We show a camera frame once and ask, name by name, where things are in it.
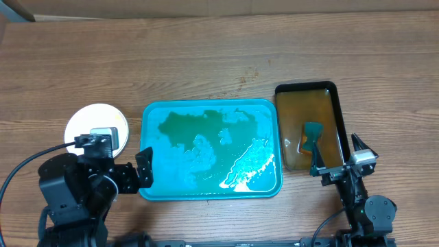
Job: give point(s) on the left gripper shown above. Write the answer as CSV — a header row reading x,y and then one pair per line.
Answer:
x,y
145,168

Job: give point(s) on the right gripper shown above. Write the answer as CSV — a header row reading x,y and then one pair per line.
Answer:
x,y
318,167

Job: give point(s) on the black tray with brown water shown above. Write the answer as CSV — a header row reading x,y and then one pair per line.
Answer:
x,y
297,103

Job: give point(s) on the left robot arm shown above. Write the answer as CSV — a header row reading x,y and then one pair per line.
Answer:
x,y
79,189

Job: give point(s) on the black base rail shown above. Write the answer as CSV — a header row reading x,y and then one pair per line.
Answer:
x,y
145,240

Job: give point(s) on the teal and yellow sponge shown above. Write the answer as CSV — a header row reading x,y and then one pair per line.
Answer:
x,y
311,133

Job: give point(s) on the white plate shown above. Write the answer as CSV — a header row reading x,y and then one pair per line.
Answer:
x,y
100,117

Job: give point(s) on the teal plastic tray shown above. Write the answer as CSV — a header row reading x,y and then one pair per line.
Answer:
x,y
212,149

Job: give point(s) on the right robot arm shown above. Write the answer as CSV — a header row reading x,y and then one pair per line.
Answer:
x,y
370,218

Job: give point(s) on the dark chair part background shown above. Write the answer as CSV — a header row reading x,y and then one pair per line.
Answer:
x,y
15,12

